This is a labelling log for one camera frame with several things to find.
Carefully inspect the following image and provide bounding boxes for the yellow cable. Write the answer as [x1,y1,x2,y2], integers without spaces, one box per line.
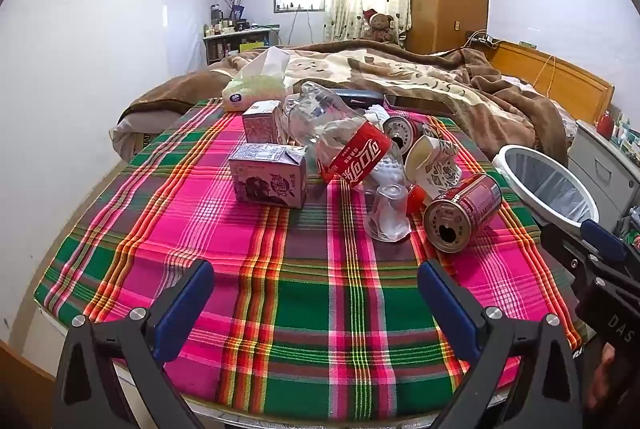
[532,54,558,97]

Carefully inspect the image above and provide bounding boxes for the brown beige blanket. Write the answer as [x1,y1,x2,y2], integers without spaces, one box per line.
[112,43,571,165]

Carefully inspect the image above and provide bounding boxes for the red drink can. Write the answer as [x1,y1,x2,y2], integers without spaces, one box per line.
[382,113,426,155]
[423,173,503,254]

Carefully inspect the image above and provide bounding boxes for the person's right hand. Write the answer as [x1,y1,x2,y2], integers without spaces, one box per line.
[585,341,631,412]

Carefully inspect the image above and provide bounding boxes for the dark blue glasses case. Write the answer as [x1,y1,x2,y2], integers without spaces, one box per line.
[332,89,383,107]

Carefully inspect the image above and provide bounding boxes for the soft tissue pack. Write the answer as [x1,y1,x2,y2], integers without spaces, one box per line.
[222,46,292,112]

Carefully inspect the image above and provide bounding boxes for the cluttered shelf desk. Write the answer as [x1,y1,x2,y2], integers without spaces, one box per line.
[202,25,281,66]

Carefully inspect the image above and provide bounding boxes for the pile of small boxes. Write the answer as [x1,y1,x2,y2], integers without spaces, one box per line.
[612,112,640,150]

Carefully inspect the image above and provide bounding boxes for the red mug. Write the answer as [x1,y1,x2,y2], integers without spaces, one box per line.
[596,110,615,140]

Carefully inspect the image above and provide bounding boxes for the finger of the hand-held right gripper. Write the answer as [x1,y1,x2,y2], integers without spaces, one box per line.
[580,219,640,271]
[540,224,608,291]

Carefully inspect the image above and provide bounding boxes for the power strip with cables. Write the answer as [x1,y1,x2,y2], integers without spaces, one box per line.
[465,30,503,47]

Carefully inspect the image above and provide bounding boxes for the pink green plaid tablecloth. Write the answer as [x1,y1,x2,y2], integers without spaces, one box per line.
[34,96,583,422]

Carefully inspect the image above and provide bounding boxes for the wooden bed headboard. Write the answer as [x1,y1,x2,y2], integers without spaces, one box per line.
[487,40,616,125]

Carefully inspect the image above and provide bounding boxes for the brown teddy bear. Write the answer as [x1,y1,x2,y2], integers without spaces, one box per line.
[361,8,401,46]

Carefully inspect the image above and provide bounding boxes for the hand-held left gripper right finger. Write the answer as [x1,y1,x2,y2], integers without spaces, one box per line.
[416,259,586,429]

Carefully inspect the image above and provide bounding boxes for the white trash bin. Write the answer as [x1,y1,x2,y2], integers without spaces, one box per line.
[492,144,601,230]

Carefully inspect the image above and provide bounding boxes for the large purple drink carton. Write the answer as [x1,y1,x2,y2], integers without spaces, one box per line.
[229,143,308,210]

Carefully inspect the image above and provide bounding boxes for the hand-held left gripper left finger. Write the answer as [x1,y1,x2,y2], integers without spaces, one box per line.
[52,259,216,429]

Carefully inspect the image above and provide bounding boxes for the grey drawer cabinet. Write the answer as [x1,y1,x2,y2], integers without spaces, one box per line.
[567,119,640,220]

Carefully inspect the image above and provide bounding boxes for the small pink drink carton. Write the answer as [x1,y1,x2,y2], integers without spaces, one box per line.
[242,100,291,145]

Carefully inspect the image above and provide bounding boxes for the clear plastic cup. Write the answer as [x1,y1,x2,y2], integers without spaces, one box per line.
[364,183,412,242]

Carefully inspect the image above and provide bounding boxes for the patterned paper cup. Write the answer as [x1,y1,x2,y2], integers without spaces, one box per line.
[404,134,463,200]

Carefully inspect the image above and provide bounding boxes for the clear bottle with red label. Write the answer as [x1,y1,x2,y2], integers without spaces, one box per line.
[282,82,408,190]

